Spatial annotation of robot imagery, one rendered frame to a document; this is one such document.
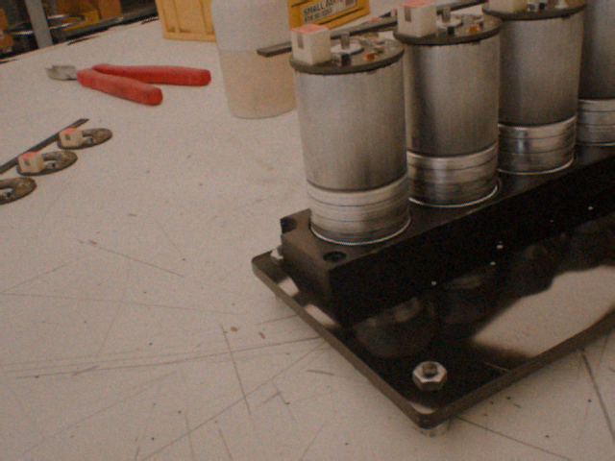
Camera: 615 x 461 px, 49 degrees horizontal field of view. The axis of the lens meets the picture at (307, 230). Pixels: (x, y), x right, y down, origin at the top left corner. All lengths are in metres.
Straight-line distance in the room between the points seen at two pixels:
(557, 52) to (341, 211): 0.07
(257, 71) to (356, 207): 0.17
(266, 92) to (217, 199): 0.09
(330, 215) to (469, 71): 0.04
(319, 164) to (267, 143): 0.13
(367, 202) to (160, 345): 0.06
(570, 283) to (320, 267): 0.06
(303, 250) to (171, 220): 0.08
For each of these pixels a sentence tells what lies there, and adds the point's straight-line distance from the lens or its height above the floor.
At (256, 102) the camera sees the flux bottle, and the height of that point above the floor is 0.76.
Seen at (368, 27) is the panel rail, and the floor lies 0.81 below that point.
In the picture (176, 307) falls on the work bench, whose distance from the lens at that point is 0.18.
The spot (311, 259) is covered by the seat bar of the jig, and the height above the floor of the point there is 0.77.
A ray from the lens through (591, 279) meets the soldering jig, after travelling 0.16.
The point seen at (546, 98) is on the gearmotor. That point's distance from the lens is 0.18.
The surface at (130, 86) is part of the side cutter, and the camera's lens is 0.37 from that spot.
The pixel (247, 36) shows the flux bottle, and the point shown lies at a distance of 0.31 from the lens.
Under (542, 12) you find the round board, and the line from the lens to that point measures 0.18.
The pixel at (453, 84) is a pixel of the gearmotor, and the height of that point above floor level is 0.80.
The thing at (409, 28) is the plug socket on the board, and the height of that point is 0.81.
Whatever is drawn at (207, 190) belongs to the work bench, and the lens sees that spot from 0.25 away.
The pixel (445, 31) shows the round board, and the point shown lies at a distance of 0.16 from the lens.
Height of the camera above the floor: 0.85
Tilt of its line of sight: 28 degrees down
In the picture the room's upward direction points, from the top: 7 degrees counter-clockwise
